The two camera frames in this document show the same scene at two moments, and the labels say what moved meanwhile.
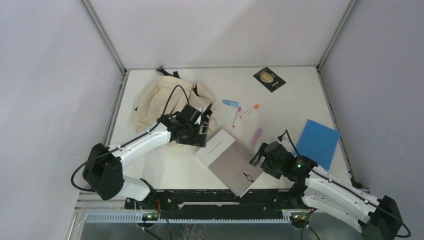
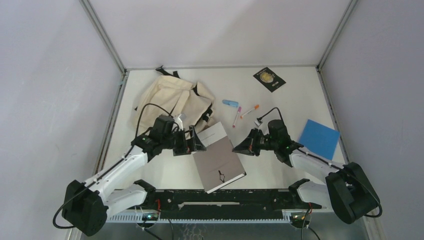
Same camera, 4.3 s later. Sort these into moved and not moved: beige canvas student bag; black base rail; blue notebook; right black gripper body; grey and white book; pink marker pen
Moved: right black gripper body; grey and white book
Not moved: black base rail; blue notebook; pink marker pen; beige canvas student bag
